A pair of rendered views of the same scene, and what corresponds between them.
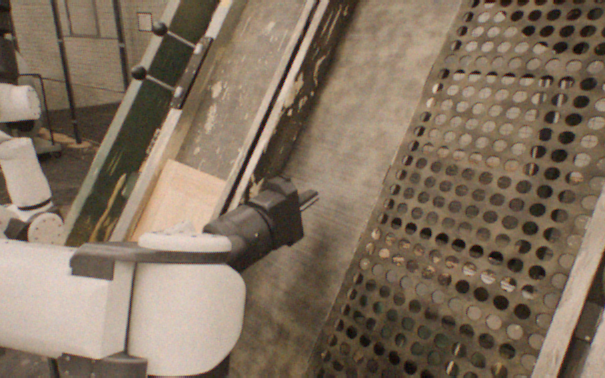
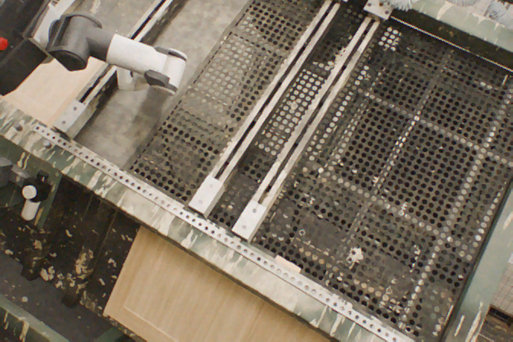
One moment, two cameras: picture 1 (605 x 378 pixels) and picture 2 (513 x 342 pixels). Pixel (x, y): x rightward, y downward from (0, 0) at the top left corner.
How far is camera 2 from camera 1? 1.43 m
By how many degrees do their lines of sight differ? 32
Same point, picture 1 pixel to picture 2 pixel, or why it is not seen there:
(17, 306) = (141, 54)
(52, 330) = (151, 62)
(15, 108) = not seen: outside the picture
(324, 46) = not seen: outside the picture
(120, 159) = not seen: hidden behind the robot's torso
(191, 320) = (179, 73)
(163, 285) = (175, 62)
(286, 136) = (152, 33)
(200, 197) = not seen: hidden behind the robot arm
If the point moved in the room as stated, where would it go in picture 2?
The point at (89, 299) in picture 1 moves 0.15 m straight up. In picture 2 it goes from (162, 58) to (182, 11)
